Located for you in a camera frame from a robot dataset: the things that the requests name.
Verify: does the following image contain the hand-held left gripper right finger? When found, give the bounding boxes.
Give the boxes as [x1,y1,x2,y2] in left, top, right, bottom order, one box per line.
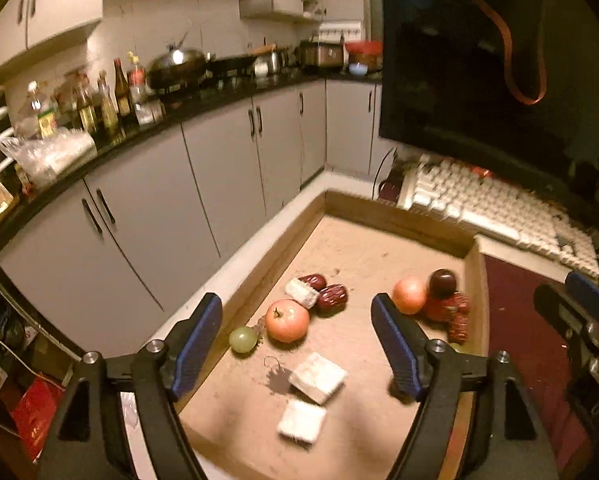
[371,293,563,480]

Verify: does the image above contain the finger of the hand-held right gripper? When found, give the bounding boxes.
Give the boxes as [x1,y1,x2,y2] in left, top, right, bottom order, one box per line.
[534,282,599,361]
[566,270,599,332]

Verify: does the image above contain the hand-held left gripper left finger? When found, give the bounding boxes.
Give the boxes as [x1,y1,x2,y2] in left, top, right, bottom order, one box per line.
[36,291,224,480]

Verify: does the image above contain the green grape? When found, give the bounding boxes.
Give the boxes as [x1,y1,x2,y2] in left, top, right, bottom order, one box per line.
[228,326,258,354]

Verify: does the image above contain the red round fruit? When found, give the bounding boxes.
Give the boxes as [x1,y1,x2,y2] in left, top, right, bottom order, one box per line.
[423,295,453,322]

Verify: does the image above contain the small pink round fruit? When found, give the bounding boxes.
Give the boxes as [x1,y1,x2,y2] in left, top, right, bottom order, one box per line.
[392,276,429,316]

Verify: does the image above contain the dark purple round fruit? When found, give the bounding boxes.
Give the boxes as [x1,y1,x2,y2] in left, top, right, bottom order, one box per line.
[428,268,456,298]

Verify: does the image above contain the white crumbly cube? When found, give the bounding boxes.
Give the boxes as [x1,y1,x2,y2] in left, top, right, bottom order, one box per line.
[284,278,320,309]
[288,352,349,406]
[276,399,327,445]

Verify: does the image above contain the large pink round fruit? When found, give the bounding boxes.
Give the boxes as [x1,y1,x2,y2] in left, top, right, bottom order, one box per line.
[265,299,311,344]

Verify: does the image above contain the wooden tray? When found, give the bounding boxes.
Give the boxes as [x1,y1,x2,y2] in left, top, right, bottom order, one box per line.
[179,189,491,480]

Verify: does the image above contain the maroon knitted cloth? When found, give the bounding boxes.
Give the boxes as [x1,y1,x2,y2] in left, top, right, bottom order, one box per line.
[482,254,599,480]

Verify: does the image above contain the grey lower kitchen cabinets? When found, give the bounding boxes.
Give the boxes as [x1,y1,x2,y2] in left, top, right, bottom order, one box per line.
[0,77,395,356]

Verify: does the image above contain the white mechanical keyboard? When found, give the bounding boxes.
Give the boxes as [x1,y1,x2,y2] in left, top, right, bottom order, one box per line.
[403,154,599,279]

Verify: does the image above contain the black plastic bag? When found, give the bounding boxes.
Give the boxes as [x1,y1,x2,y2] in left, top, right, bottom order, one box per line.
[0,297,27,356]

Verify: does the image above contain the clear plastic bag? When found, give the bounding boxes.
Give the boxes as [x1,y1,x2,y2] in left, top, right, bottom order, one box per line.
[0,129,98,187]

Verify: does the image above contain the black kitchen countertop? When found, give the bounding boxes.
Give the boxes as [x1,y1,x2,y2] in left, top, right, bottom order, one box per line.
[0,67,383,261]

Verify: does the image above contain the dark oil bottle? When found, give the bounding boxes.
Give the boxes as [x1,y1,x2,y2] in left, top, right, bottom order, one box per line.
[97,70,120,133]
[75,77,99,135]

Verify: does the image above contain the red cap sauce bottle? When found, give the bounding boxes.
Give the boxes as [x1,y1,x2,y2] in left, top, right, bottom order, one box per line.
[128,64,152,127]

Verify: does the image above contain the tall dark sauce bottle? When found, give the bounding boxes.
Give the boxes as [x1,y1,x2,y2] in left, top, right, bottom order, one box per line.
[112,57,133,119]

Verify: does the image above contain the black computer monitor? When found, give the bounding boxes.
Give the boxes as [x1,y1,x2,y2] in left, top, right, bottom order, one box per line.
[378,0,599,201]

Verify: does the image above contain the steel wok with lid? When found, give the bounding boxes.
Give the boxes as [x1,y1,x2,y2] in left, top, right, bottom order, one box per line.
[146,44,216,92]

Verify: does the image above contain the clear oil bottle yellow label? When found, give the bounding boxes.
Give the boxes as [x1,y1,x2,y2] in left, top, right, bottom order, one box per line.
[25,81,59,140]

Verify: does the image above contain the black frying pan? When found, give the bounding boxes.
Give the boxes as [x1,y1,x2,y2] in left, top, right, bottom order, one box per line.
[206,52,258,75]

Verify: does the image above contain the red round container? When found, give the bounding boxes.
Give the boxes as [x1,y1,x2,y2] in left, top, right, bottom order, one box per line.
[345,41,383,72]

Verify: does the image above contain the steel rice cooker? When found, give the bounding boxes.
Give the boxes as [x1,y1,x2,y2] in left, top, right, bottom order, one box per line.
[298,40,345,72]

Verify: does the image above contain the black keyboard cable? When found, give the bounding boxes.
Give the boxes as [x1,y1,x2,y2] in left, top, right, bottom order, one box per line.
[373,147,397,198]

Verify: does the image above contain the white upper cabinet with handles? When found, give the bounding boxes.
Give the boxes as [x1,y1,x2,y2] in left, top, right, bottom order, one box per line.
[0,0,105,81]

